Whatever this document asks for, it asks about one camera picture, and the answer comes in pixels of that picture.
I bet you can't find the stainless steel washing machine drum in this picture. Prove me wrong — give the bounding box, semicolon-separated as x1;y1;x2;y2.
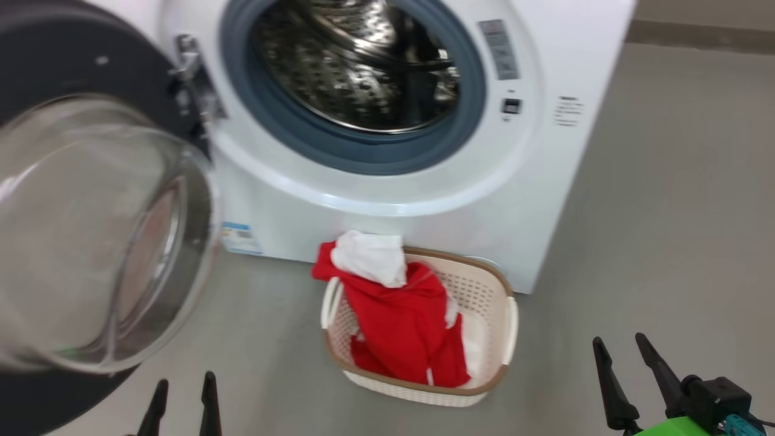
251;0;461;134

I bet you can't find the teal camera cable connector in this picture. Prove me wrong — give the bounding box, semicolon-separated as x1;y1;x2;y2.
724;415;767;436

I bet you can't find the black round glass washer door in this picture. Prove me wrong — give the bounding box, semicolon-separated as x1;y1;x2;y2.
0;0;222;436

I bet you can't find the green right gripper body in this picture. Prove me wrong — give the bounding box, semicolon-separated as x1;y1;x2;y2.
633;417;715;436

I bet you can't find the white front-load washing machine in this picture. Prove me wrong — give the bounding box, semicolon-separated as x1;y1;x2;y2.
85;0;638;296

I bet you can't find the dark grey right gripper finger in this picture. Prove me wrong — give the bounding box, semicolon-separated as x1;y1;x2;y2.
635;332;685;418
592;337;641;432

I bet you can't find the metal door hinge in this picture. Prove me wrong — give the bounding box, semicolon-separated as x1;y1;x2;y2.
170;35;228;122

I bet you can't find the red and white garment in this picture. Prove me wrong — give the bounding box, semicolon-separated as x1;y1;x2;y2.
312;230;472;388

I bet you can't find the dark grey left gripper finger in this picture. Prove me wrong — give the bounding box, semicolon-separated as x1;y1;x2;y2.
138;380;169;436
200;371;222;436

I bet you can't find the grey warning sticker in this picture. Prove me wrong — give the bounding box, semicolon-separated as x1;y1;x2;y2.
478;19;520;81

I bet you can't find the cream laundry basket brown rim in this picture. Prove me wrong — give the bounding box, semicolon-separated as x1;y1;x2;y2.
321;246;519;408

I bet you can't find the blue energy label sticker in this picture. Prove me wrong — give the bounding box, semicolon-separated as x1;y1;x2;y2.
221;222;263;255

